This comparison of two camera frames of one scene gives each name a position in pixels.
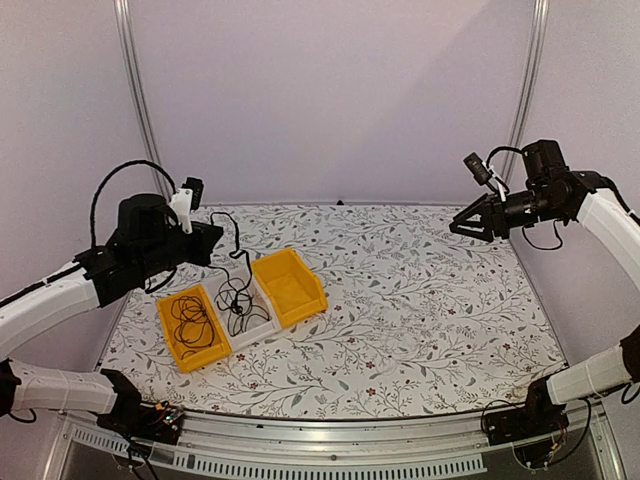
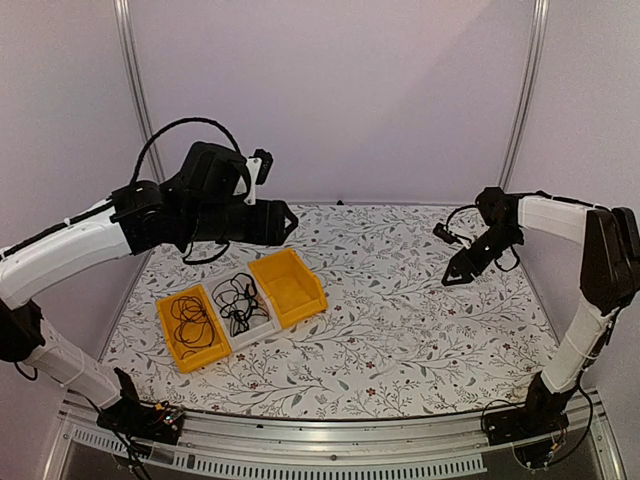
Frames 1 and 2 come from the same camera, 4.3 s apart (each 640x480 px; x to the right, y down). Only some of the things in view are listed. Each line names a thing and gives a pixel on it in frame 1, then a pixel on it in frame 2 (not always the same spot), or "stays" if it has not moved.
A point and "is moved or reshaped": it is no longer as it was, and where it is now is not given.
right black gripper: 493,218 -> 465,272
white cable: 388,362 -> 399,359
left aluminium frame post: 125,26 stays
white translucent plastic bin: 243,305 stays
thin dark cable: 234,296 is moved or reshaped
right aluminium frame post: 541,22 stays
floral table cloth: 421,321 stays
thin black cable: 194,328 stays
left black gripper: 205,240 -> 270,228
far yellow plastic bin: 295,292 stays
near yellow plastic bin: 193,329 stays
